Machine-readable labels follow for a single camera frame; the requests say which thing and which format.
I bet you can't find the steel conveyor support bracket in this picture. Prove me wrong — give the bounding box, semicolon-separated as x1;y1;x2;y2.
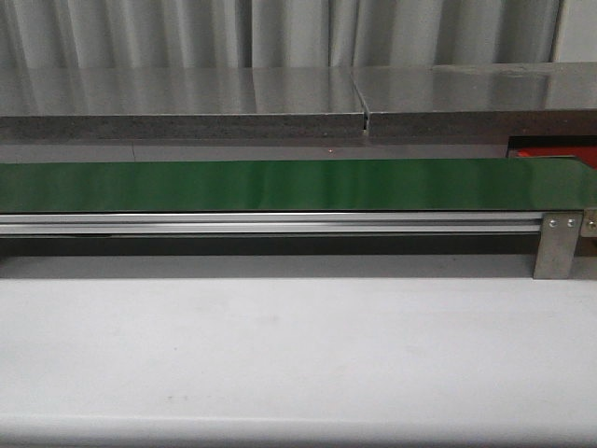
533;212;582;280

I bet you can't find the red bin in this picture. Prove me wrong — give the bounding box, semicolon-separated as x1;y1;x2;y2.
509;146;597;169

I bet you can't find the small steel end bracket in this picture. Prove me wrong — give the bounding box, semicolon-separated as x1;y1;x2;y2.
580;208;597;238

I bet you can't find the right stainless steel table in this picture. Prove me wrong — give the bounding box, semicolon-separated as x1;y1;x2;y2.
353;63;596;138

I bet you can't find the green conveyor belt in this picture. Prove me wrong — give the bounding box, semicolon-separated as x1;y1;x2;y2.
1;158;596;214

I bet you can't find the aluminium conveyor side rail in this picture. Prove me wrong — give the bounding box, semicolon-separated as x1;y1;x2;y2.
1;212;543;237

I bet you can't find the grey pleated curtain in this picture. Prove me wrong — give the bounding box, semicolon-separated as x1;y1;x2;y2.
1;1;562;68

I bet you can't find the left stainless steel table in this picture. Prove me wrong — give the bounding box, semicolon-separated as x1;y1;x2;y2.
1;68;366;141

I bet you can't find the stainless steel table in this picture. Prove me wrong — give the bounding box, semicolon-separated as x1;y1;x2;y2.
353;63;596;138
1;68;366;141

